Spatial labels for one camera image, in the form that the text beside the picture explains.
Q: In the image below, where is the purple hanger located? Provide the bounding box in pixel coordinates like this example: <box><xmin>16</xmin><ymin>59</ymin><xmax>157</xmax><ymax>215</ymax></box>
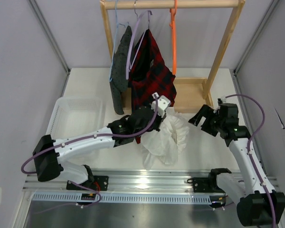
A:
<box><xmin>125</xmin><ymin>0</ymin><xmax>153</xmax><ymax>80</ymax></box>

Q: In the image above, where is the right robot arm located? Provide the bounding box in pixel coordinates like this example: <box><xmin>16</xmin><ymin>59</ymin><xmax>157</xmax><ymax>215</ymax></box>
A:
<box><xmin>189</xmin><ymin>103</ymin><xmax>285</xmax><ymax>227</ymax></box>

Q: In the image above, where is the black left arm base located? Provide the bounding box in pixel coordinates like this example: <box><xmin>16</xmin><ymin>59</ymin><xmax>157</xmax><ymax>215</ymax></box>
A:
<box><xmin>66</xmin><ymin>175</ymin><xmax>109</xmax><ymax>191</ymax></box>

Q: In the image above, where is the red black plaid garment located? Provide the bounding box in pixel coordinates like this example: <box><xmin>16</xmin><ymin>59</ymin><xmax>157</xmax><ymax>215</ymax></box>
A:
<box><xmin>128</xmin><ymin>29</ymin><xmax>177</xmax><ymax>111</ymax></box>

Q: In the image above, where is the light blue hanger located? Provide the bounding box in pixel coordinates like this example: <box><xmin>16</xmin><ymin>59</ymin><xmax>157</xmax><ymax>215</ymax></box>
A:
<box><xmin>109</xmin><ymin>0</ymin><xmax>130</xmax><ymax>82</ymax></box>

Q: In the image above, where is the dark grey dotted garment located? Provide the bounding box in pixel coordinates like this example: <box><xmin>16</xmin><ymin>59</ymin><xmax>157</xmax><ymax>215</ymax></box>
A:
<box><xmin>110</xmin><ymin>26</ymin><xmax>132</xmax><ymax>115</ymax></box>

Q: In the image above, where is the slotted cable duct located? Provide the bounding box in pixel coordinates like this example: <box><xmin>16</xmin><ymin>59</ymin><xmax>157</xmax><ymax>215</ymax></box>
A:
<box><xmin>32</xmin><ymin>192</ymin><xmax>211</xmax><ymax>205</ymax></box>

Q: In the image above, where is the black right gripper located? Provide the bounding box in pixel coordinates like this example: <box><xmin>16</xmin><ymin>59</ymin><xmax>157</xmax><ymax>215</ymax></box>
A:
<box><xmin>189</xmin><ymin>104</ymin><xmax>225</xmax><ymax>137</ymax></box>

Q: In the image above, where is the aluminium frame post right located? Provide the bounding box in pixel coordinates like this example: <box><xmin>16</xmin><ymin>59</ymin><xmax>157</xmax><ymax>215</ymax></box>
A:
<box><xmin>232</xmin><ymin>0</ymin><xmax>280</xmax><ymax>74</ymax></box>

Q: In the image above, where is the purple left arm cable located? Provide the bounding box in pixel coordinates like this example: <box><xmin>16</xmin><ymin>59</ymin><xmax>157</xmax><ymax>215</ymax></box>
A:
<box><xmin>20</xmin><ymin>97</ymin><xmax>160</xmax><ymax>209</ymax></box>

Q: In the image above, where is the white pleated skirt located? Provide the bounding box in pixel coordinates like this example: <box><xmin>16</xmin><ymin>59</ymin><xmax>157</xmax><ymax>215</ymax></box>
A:
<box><xmin>141</xmin><ymin>108</ymin><xmax>190</xmax><ymax>170</ymax></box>

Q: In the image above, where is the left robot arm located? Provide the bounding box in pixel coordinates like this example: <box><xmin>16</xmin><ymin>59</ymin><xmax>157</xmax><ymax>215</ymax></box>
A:
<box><xmin>33</xmin><ymin>106</ymin><xmax>166</xmax><ymax>190</ymax></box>

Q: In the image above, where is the white plastic basket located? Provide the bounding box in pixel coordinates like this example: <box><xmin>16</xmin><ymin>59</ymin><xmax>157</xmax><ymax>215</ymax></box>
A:
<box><xmin>46</xmin><ymin>96</ymin><xmax>105</xmax><ymax>139</ymax></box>

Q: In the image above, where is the aluminium mounting rail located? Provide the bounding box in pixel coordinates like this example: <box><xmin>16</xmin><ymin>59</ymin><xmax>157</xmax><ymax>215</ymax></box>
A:
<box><xmin>22</xmin><ymin>170</ymin><xmax>282</xmax><ymax>196</ymax></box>

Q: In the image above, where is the orange hanger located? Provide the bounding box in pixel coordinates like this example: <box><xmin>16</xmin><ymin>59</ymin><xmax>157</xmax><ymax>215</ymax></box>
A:
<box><xmin>170</xmin><ymin>0</ymin><xmax>177</xmax><ymax>75</ymax></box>

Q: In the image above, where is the wooden clothes rack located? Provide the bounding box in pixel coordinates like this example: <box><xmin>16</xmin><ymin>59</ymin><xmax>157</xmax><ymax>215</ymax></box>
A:
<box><xmin>100</xmin><ymin>0</ymin><xmax>245</xmax><ymax>113</ymax></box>

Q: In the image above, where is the aluminium frame post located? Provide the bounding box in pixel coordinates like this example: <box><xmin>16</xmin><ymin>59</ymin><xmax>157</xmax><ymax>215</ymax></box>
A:
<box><xmin>232</xmin><ymin>0</ymin><xmax>280</xmax><ymax>74</ymax></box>
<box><xmin>28</xmin><ymin>0</ymin><xmax>71</xmax><ymax>74</ymax></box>

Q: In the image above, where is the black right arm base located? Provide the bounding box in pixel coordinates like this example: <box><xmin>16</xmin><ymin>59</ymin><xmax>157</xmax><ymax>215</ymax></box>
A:
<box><xmin>187</xmin><ymin>177</ymin><xmax>224</xmax><ymax>193</ymax></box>

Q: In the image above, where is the aluminium frame post left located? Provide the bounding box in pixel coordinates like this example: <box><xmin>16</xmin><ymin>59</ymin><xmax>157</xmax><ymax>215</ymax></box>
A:
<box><xmin>28</xmin><ymin>0</ymin><xmax>71</xmax><ymax>74</ymax></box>

